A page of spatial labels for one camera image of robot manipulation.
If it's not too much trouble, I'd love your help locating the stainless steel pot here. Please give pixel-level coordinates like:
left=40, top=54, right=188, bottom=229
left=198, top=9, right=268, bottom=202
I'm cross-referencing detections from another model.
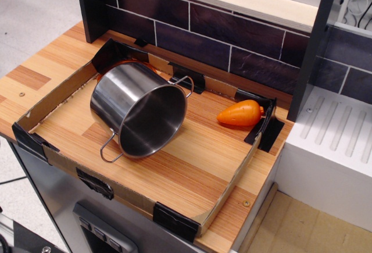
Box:
left=90, top=63, right=191, bottom=159

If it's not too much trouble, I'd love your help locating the orange plastic lid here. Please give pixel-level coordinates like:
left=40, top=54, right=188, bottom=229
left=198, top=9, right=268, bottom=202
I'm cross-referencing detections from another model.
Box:
left=96, top=59, right=158, bottom=82

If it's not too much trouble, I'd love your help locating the orange plastic toy carrot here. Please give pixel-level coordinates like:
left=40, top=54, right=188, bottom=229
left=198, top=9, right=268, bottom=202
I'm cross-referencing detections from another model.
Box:
left=216, top=99, right=264, bottom=126

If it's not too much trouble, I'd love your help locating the grey oven control panel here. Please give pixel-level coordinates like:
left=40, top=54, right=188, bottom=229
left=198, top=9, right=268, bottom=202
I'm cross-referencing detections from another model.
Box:
left=73, top=203, right=139, bottom=253

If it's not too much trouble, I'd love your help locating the white ridged drainboard sink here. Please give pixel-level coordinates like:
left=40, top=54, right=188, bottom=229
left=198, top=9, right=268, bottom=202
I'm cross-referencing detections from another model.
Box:
left=275, top=87, right=371, bottom=230

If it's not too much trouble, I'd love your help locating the dark grey left post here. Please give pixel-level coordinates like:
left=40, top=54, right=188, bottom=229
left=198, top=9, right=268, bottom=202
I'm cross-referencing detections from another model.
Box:
left=79, top=0, right=109, bottom=44

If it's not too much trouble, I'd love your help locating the dark grey post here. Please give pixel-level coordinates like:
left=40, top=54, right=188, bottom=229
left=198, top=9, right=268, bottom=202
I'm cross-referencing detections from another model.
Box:
left=287, top=0, right=344, bottom=122
left=79, top=0, right=109, bottom=44

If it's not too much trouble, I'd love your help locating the dark grey right post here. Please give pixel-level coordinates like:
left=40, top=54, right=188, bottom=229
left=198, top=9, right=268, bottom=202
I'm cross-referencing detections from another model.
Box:
left=287, top=0, right=344, bottom=122

